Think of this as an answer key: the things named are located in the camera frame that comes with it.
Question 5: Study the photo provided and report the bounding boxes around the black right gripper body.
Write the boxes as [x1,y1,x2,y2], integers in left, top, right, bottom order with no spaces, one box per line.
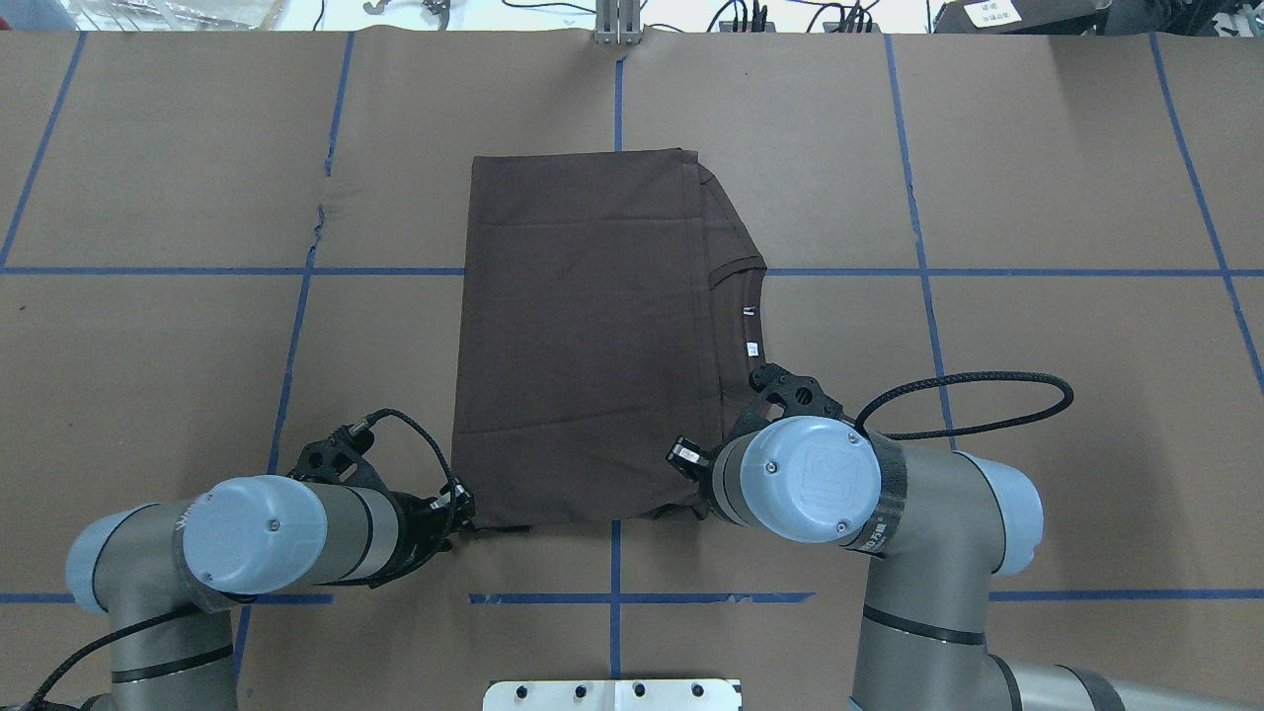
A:
[667,436,715,485]

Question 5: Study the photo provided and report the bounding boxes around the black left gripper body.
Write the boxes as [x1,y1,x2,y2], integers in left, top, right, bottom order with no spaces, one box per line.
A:
[394,479,475,576]

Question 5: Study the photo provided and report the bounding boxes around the dark brown t-shirt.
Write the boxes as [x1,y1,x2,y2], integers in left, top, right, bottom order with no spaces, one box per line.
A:
[453,148,767,530]

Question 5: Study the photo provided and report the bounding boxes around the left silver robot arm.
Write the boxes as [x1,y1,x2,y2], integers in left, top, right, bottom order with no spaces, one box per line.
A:
[66,474,474,710]

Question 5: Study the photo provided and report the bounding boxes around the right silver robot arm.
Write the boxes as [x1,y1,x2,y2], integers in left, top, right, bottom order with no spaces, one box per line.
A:
[667,416,1220,710]

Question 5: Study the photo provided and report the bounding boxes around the white mounting plate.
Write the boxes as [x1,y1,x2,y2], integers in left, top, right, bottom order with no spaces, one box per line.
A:
[482,678,744,710]

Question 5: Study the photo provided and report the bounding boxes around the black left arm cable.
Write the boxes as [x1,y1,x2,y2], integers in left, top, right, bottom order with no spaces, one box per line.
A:
[341,407,470,524]

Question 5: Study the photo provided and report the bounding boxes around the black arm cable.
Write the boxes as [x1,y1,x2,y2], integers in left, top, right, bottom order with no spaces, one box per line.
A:
[341,407,470,524]
[854,372,1074,442]

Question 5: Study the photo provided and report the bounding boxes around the aluminium frame post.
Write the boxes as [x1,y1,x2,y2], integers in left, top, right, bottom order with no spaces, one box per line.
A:
[594,0,643,46]

